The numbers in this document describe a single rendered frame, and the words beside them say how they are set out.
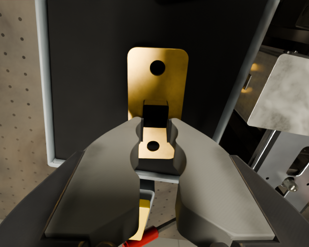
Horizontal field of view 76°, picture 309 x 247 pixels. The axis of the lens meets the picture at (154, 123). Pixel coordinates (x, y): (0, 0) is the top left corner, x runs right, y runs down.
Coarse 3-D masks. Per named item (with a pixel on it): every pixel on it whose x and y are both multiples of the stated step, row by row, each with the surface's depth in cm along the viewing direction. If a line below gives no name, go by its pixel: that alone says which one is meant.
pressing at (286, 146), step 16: (272, 144) 36; (288, 144) 37; (304, 144) 37; (256, 160) 38; (272, 160) 39; (288, 160) 39; (272, 176) 41; (288, 176) 41; (304, 176) 41; (288, 192) 43; (304, 192) 43; (304, 208) 46
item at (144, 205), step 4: (140, 200) 22; (144, 200) 22; (148, 200) 22; (140, 204) 21; (144, 204) 21; (148, 204) 21; (140, 208) 21; (144, 208) 21; (148, 208) 21; (140, 212) 21; (144, 212) 21; (148, 212) 21; (140, 216) 21; (144, 216) 21; (140, 220) 22; (144, 220) 22; (140, 224) 22; (144, 224) 22; (140, 228) 22; (144, 228) 23; (140, 232) 23; (136, 236) 23; (140, 236) 23
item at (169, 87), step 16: (144, 48) 12; (160, 48) 12; (128, 64) 12; (144, 64) 12; (176, 64) 12; (128, 80) 13; (144, 80) 13; (160, 80) 13; (176, 80) 13; (128, 96) 13; (144, 96) 13; (160, 96) 13; (176, 96) 14; (128, 112) 14; (144, 112) 13; (160, 112) 13; (176, 112) 14; (144, 128) 15; (160, 128) 15; (144, 144) 15; (160, 144) 15
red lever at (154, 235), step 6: (168, 222) 34; (174, 222) 34; (150, 228) 32; (156, 228) 32; (162, 228) 33; (144, 234) 31; (150, 234) 31; (156, 234) 32; (132, 240) 30; (138, 240) 30; (144, 240) 30; (150, 240) 31; (126, 246) 29; (132, 246) 29; (138, 246) 30
